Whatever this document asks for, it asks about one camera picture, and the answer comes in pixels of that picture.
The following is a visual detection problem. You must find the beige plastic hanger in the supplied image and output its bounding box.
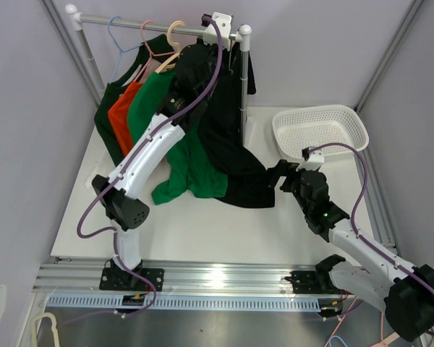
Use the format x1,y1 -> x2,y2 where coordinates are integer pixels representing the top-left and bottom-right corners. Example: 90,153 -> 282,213
155,20 -> 185,74

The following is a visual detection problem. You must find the black t shirt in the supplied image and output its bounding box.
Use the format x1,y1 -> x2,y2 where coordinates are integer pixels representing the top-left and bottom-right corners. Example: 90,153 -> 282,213
197,43 -> 275,209

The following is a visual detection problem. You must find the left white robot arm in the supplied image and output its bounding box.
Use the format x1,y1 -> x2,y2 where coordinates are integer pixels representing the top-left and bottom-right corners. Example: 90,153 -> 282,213
92,43 -> 224,290

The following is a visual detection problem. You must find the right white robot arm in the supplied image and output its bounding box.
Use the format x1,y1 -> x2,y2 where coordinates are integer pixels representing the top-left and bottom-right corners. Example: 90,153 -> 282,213
268,160 -> 434,342

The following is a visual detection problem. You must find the dark green t shirt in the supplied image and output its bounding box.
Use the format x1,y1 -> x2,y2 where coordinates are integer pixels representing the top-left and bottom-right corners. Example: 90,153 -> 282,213
94,34 -> 174,166

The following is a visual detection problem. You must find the orange t shirt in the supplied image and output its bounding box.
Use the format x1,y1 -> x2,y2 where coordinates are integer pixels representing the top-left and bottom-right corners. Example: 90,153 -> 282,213
108,81 -> 142,157

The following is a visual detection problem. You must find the blue hanger on floor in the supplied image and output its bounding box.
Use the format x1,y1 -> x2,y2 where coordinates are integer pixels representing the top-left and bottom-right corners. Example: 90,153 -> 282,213
324,335 -> 348,347

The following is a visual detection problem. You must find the beige hanger on floor right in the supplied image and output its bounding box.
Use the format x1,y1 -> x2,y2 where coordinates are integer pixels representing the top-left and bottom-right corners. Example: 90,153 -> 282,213
372,333 -> 400,347

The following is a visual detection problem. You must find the beige hanger on floor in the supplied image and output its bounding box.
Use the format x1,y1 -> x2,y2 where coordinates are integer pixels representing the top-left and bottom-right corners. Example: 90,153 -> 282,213
372,333 -> 400,347
29,312 -> 61,347

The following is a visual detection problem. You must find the beige hanger on floor left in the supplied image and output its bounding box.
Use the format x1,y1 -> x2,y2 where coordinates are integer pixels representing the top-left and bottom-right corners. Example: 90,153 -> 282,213
29,312 -> 61,347

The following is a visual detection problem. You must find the white plastic basket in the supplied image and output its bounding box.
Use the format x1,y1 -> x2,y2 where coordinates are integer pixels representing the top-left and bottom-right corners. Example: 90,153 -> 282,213
272,105 -> 369,161

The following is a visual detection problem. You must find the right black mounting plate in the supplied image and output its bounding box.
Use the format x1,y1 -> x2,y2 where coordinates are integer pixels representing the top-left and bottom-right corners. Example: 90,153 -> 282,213
284,270 -> 351,295

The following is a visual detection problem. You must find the black mounting plate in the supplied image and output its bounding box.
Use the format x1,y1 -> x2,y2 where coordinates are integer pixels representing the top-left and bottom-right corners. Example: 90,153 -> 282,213
284,270 -> 351,295
99,267 -> 165,291

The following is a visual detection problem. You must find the silver clothes rack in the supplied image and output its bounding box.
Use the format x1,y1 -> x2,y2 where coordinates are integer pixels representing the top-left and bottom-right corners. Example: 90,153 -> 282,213
65,4 -> 253,146

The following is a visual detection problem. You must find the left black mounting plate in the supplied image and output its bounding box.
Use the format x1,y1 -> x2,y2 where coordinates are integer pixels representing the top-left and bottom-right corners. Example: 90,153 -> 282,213
99,267 -> 165,291

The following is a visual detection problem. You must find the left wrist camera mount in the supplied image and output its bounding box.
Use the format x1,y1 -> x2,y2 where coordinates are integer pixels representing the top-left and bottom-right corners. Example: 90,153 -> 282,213
202,12 -> 233,51

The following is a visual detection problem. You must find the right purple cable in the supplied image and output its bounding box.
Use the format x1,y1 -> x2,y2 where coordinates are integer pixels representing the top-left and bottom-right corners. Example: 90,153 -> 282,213
307,142 -> 434,339

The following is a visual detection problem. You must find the purple cable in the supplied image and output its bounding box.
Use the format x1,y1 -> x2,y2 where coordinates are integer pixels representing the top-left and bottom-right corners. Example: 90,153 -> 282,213
307,142 -> 434,339
75,16 -> 225,319

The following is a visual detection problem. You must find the blue wire hanger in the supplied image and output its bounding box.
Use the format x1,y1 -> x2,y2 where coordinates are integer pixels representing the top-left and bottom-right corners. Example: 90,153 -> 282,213
107,15 -> 142,83

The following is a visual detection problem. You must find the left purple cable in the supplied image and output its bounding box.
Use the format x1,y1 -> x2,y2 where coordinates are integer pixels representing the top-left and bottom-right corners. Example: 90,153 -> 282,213
75,16 -> 225,319

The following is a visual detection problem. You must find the white slotted cable duct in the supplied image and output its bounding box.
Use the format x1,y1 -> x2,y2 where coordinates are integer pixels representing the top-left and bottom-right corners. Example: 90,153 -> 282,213
46,294 -> 320,313

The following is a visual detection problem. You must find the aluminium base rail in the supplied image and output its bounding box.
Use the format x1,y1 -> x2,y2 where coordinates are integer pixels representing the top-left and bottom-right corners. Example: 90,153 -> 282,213
33,258 -> 315,296

